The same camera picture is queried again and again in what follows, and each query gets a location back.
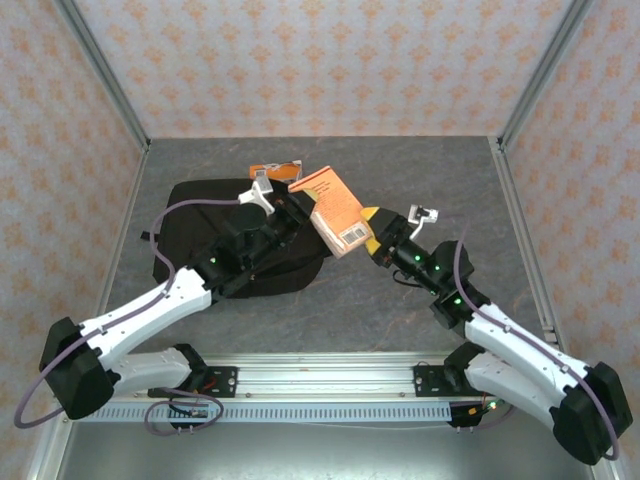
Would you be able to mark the aluminium table side rail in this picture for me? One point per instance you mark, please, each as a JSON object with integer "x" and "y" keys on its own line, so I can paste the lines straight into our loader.
{"x": 118, "y": 250}
{"x": 507, "y": 175}

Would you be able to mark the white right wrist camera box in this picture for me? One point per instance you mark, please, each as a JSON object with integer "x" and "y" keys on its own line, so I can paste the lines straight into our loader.
{"x": 422, "y": 215}

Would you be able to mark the aluminium frame post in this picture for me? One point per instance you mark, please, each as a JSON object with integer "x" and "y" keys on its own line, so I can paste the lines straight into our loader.
{"x": 45, "y": 450}
{"x": 105, "y": 75}
{"x": 541, "y": 75}

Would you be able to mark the small circuit board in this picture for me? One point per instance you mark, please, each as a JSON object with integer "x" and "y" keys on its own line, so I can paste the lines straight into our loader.
{"x": 197, "y": 412}

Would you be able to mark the grey metal shelf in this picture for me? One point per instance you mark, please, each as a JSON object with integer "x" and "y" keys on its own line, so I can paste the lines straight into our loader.
{"x": 325, "y": 455}

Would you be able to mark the orange and white book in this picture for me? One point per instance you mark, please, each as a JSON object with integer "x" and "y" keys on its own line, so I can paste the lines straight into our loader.
{"x": 285, "y": 170}

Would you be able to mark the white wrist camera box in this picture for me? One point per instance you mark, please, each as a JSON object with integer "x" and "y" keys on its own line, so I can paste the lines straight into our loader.
{"x": 255, "y": 195}
{"x": 422, "y": 215}

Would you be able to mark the orange paperback book with barcode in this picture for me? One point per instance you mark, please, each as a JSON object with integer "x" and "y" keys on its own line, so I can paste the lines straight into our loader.
{"x": 335, "y": 210}

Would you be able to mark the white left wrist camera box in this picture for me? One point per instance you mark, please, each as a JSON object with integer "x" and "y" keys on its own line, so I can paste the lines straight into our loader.
{"x": 255, "y": 195}

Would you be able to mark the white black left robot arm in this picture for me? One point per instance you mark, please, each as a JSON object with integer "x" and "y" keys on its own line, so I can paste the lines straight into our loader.
{"x": 150, "y": 310}

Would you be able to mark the black backpack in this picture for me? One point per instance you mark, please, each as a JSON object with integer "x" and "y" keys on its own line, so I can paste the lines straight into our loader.
{"x": 190, "y": 250}

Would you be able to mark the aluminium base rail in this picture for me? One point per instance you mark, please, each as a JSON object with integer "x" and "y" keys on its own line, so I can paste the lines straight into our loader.
{"x": 325, "y": 375}

